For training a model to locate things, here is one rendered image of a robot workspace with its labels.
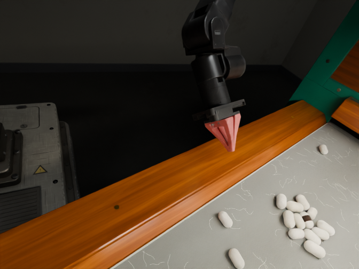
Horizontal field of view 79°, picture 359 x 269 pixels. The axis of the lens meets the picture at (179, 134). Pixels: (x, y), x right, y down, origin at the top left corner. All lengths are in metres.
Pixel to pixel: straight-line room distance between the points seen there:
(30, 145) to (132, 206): 0.59
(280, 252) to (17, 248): 0.43
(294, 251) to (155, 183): 0.29
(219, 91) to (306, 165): 0.36
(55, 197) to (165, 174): 0.42
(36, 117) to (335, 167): 1.05
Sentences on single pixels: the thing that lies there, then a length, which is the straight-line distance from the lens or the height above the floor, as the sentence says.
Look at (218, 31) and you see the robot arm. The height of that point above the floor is 1.01.
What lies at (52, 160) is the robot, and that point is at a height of 0.47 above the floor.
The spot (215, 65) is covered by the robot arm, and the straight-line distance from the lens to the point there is 0.46.
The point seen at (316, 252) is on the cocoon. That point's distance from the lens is 0.52.
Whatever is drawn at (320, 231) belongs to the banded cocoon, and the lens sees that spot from 0.55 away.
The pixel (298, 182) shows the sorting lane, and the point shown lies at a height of 0.74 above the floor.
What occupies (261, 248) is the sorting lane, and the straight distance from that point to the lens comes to 0.48.
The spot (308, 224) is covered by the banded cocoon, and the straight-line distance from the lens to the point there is 0.55.
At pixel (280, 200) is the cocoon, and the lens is 0.54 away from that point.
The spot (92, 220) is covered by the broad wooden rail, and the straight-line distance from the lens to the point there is 0.40.
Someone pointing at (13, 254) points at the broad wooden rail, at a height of 0.76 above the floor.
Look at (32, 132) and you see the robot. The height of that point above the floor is 0.47.
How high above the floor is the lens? 1.12
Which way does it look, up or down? 41 degrees down
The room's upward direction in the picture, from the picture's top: 17 degrees clockwise
